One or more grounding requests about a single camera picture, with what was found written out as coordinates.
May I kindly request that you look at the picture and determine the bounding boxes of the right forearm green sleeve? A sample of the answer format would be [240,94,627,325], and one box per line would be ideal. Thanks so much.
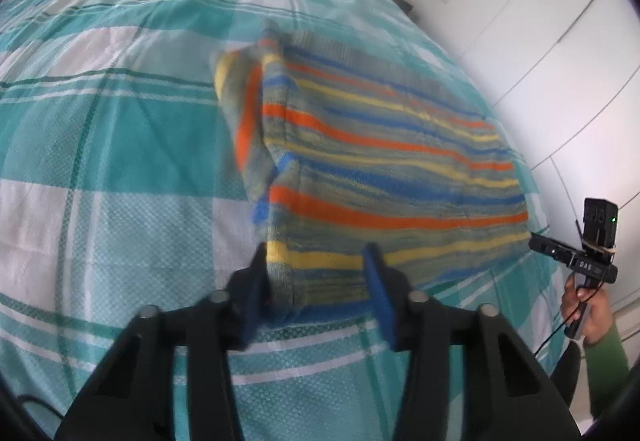
[582,323,629,419]

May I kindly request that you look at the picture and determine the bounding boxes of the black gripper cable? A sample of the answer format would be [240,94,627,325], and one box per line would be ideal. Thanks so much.
[531,310,582,362]

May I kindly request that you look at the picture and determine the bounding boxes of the person's right hand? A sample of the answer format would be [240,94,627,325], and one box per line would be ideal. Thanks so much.
[561,274,614,346]

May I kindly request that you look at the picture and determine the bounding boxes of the teal white plaid bedspread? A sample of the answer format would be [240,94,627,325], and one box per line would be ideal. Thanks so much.
[0,0,569,441]

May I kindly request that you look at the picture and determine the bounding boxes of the black camera box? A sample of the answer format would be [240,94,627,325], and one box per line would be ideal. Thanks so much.
[582,198,618,249]

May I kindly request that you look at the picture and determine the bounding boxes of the white wardrobe doors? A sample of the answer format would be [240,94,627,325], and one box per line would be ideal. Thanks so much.
[413,0,639,308]

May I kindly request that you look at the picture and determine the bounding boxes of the multicolour striped knit shirt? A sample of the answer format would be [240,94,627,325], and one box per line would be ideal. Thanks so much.
[213,24,528,320]

